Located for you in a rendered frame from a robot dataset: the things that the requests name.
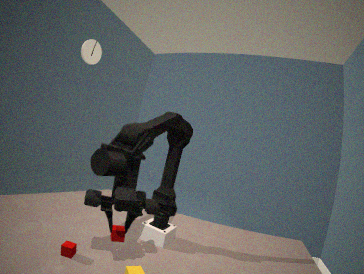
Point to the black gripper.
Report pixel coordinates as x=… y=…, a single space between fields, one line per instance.
x=94 y=198

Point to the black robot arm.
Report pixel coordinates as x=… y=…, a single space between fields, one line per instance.
x=123 y=155

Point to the red cube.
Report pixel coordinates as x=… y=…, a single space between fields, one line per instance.
x=118 y=233
x=68 y=249

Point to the yellow cube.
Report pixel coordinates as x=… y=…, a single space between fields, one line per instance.
x=134 y=270

